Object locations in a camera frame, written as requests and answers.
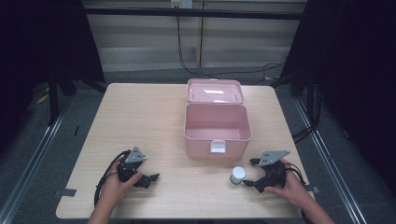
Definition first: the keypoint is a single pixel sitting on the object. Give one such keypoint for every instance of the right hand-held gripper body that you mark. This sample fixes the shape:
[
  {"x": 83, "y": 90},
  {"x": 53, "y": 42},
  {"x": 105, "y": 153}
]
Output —
[{"x": 274, "y": 168}]

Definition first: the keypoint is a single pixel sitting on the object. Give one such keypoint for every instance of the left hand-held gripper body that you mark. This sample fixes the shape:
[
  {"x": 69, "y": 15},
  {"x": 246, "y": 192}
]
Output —
[{"x": 134, "y": 156}]

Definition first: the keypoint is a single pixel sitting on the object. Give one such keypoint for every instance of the small white capped bottle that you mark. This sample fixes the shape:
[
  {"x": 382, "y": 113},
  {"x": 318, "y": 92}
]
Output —
[{"x": 237, "y": 174}]

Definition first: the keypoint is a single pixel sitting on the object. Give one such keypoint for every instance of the pink storage box with lid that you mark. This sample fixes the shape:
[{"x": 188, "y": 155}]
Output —
[{"x": 214, "y": 140}]

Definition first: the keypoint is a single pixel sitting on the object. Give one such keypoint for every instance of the person's left hand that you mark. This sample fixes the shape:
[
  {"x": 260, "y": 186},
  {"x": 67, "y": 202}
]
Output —
[{"x": 116, "y": 186}]

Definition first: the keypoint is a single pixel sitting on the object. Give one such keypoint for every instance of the person's right hand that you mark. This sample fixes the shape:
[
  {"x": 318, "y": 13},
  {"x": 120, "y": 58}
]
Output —
[{"x": 291, "y": 191}]

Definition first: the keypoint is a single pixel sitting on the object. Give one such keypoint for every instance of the grey tape piece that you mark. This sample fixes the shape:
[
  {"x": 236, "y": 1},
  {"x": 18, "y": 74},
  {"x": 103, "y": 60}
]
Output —
[
  {"x": 66, "y": 192},
  {"x": 312, "y": 188}
]

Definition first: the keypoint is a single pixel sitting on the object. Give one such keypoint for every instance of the small black floor item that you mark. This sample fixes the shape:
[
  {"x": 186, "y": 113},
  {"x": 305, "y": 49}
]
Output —
[{"x": 76, "y": 130}]

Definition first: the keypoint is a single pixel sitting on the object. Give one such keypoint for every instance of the yellow floor scrap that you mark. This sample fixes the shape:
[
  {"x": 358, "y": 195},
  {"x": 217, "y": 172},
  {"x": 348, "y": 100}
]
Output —
[{"x": 42, "y": 99}]

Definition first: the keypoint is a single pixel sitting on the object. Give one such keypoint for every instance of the black curtain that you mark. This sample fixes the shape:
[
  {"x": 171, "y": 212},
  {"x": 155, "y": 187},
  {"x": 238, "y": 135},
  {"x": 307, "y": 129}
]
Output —
[
  {"x": 355, "y": 77},
  {"x": 40, "y": 46}
]

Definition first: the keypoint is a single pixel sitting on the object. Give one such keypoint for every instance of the black horizontal metal bar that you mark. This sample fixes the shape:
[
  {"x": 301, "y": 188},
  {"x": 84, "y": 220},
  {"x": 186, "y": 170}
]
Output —
[{"x": 193, "y": 13}]

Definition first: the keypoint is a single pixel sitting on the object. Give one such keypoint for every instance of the metal floor rail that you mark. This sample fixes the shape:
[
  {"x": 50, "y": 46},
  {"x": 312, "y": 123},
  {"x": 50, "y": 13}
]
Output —
[
  {"x": 330, "y": 161},
  {"x": 31, "y": 158}
]

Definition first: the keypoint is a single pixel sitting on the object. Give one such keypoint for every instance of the white wall power outlet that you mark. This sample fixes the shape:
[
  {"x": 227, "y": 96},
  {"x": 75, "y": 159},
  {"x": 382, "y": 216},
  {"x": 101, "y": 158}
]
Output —
[{"x": 181, "y": 3}]

